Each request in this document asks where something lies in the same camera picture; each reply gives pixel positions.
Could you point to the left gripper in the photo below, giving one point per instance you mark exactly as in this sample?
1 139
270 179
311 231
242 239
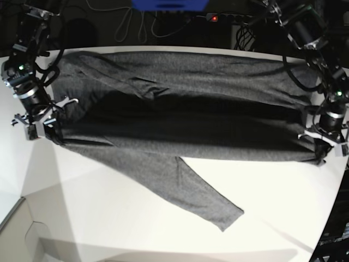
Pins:
328 117

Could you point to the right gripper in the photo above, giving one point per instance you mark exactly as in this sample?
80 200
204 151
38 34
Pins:
28 82

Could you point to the grey t-shirt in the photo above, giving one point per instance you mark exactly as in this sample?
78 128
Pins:
142 113

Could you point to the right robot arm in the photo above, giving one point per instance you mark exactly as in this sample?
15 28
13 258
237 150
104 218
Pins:
34 29

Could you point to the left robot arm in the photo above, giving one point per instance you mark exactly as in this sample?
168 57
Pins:
306 30

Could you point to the black power strip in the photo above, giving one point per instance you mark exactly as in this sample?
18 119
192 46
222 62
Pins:
232 19

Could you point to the blue box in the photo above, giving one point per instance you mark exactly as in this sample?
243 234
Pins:
169 5

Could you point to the grey cardboard box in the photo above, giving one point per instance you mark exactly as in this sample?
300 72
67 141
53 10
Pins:
25 239

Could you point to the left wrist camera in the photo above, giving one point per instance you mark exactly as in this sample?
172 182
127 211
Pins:
341 150

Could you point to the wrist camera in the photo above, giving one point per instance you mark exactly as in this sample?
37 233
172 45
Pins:
341 150
35 131

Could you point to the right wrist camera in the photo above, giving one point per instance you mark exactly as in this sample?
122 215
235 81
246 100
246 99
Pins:
35 131

